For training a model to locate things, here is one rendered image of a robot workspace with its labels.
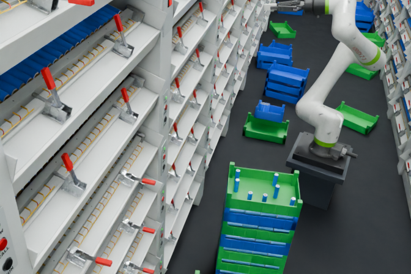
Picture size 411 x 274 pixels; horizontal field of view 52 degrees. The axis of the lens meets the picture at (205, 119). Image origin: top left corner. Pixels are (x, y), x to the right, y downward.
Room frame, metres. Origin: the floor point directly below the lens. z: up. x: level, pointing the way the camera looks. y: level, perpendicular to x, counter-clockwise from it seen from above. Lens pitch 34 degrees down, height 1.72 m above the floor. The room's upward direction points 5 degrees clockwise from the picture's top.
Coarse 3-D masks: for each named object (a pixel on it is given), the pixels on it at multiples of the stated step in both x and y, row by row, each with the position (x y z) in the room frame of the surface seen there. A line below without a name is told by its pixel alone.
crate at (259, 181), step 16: (240, 176) 1.42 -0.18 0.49; (256, 176) 1.42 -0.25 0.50; (272, 176) 1.41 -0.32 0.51; (288, 176) 1.41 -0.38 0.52; (240, 192) 1.32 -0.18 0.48; (256, 192) 1.33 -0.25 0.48; (272, 192) 1.34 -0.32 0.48; (288, 192) 1.35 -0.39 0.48; (240, 208) 1.22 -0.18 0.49; (256, 208) 1.22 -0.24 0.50; (272, 208) 1.22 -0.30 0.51; (288, 208) 1.21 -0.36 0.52
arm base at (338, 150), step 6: (312, 144) 1.91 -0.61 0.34; (318, 144) 1.88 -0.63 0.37; (336, 144) 1.90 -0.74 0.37; (312, 150) 1.88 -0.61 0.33; (318, 150) 1.86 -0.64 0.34; (324, 150) 1.85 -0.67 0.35; (330, 150) 1.86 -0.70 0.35; (336, 150) 1.85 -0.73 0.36; (342, 150) 1.87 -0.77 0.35; (324, 156) 1.84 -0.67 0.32; (330, 156) 1.85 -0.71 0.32; (336, 156) 1.84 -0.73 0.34; (342, 156) 1.84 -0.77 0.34; (354, 156) 1.84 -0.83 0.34
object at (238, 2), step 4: (236, 0) 2.39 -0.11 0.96; (240, 0) 2.38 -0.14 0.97; (244, 0) 2.38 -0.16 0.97; (228, 4) 2.35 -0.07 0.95; (236, 4) 2.39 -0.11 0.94; (240, 4) 2.38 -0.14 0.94; (232, 8) 2.32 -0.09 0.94; (236, 8) 2.34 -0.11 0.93; (240, 8) 2.37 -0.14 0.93; (228, 16) 2.19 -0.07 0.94; (232, 16) 2.21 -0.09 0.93; (236, 16) 2.23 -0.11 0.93; (224, 20) 2.12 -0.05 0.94; (228, 20) 2.13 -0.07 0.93; (232, 20) 2.16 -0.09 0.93; (220, 24) 2.04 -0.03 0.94; (224, 24) 2.06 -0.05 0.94; (228, 24) 2.08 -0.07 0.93; (228, 28) 2.04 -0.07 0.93; (220, 32) 1.95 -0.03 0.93; (220, 36) 1.92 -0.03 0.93; (224, 36) 1.93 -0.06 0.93; (220, 40) 1.79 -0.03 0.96; (220, 44) 1.86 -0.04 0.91
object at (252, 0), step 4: (248, 0) 3.06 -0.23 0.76; (252, 0) 3.07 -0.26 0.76; (256, 0) 3.07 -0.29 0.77; (248, 4) 2.92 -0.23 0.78; (252, 4) 3.03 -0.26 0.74; (244, 8) 2.87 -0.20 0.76; (248, 8) 2.91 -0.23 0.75; (252, 8) 2.90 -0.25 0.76; (244, 12) 2.82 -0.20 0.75; (248, 12) 2.85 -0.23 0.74; (244, 16) 2.75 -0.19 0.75; (248, 16) 2.79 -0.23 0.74; (244, 20) 2.64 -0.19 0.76; (244, 24) 2.62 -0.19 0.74
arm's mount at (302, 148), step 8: (304, 136) 2.04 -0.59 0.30; (312, 136) 2.05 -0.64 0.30; (304, 144) 1.95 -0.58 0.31; (344, 144) 2.00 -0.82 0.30; (296, 152) 1.86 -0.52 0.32; (304, 152) 1.87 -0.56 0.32; (304, 160) 1.82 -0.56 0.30; (312, 160) 1.81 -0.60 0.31; (320, 160) 1.81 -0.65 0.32; (328, 160) 1.82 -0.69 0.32; (344, 160) 1.84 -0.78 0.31; (328, 168) 1.77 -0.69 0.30; (336, 168) 1.76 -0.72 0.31
